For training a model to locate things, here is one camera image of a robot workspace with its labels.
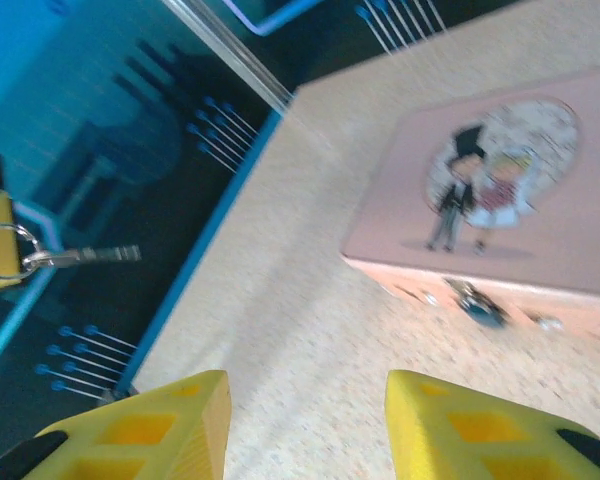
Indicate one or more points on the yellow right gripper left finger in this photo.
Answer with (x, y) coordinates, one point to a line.
(145, 440)

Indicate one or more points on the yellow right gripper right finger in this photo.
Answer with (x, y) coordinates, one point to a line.
(460, 435)

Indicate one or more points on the small silver key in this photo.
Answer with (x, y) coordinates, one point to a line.
(100, 254)

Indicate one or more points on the small blue padlock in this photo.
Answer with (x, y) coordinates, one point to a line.
(485, 311)

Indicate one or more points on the pink box with cartoon couple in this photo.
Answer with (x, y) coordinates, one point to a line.
(530, 230)

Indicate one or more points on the aluminium frame post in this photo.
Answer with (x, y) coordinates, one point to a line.
(230, 50)

